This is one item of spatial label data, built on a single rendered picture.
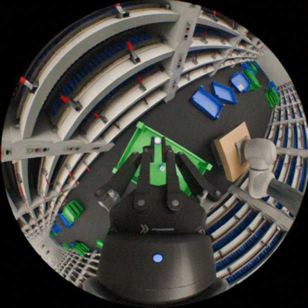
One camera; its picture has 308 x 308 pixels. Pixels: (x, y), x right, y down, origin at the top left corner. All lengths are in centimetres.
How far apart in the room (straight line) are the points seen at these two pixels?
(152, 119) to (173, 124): 19
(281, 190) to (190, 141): 76
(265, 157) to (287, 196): 26
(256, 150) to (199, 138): 48
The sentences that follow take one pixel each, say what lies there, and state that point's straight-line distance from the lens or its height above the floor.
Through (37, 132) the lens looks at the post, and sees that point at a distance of 44.
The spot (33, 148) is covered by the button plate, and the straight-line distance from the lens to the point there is 43.
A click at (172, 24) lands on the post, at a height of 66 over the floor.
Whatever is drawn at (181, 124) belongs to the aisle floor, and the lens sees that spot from 82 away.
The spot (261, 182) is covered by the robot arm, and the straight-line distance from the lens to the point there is 67.
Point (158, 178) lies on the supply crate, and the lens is 38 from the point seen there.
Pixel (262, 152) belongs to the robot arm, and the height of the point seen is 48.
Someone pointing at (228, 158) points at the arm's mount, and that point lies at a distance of 68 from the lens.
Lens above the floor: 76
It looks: 86 degrees down
